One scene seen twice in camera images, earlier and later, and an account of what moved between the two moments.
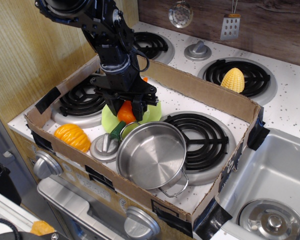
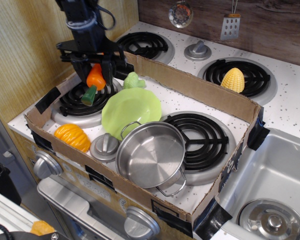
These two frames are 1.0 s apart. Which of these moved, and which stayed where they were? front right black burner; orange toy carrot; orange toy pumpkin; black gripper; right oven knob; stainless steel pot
Moved: orange toy carrot; black gripper
Stayed: right oven knob; orange toy pumpkin; stainless steel pot; front right black burner
